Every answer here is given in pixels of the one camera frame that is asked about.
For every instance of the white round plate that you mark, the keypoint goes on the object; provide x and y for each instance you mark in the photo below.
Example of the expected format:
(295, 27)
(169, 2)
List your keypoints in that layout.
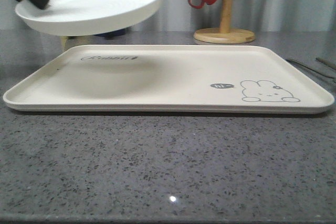
(85, 17)

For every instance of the silver fork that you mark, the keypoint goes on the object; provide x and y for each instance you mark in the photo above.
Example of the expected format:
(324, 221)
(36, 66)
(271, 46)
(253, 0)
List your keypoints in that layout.
(309, 68)

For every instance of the silver chopstick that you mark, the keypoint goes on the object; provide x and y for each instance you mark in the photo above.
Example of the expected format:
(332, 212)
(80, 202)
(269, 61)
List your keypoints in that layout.
(327, 63)

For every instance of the yellow mug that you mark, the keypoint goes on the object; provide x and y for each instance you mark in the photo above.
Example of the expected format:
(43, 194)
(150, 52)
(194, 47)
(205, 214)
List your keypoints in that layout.
(68, 42)

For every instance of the dark blue mug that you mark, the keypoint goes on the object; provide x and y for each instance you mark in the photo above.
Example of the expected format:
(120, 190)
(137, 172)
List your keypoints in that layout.
(115, 33)

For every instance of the wooden mug tree stand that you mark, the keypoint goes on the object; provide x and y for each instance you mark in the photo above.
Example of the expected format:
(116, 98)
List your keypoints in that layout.
(224, 34)

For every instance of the cream rabbit serving tray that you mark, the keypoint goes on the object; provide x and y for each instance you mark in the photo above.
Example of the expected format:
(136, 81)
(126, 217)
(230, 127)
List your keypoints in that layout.
(169, 78)

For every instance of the grey curtain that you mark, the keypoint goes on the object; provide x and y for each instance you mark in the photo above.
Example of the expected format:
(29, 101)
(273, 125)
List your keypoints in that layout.
(254, 15)

